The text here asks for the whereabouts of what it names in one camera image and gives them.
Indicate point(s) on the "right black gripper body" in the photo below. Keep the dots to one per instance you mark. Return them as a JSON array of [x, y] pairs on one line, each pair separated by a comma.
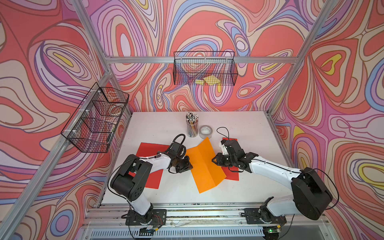
[[225, 160]]

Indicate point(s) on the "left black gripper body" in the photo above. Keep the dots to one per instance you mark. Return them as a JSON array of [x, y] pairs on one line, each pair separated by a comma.
[[182, 165]]

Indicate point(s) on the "red paper sheet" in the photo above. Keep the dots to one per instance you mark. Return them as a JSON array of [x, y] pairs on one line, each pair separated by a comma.
[[231, 171], [155, 176]]

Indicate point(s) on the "orange paper sheet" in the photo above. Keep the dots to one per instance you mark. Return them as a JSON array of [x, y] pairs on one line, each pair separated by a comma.
[[206, 174]]

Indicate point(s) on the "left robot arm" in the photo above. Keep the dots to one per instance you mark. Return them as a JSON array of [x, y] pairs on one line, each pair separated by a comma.
[[130, 178]]

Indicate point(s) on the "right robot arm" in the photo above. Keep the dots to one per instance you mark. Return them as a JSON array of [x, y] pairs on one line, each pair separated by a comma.
[[310, 196]]

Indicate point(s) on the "clear tape roll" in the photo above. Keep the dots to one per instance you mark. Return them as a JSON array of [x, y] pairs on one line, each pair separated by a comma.
[[205, 131]]

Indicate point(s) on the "pencil cup with pencils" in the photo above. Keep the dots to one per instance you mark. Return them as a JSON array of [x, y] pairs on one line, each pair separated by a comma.
[[192, 120]]

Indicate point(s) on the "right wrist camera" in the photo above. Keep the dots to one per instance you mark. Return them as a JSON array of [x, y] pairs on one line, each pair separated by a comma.
[[230, 147]]

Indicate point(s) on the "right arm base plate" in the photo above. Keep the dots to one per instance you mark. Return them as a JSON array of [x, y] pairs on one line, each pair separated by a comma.
[[262, 216]]

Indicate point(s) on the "left wall wire basket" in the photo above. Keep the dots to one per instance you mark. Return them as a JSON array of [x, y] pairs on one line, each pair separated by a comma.
[[92, 127]]

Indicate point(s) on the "wall wire basket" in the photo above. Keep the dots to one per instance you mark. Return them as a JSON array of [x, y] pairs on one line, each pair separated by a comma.
[[92, 127], [205, 68]]

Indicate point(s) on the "back wall wire basket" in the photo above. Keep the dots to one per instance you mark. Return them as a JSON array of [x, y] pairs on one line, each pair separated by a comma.
[[205, 68]]

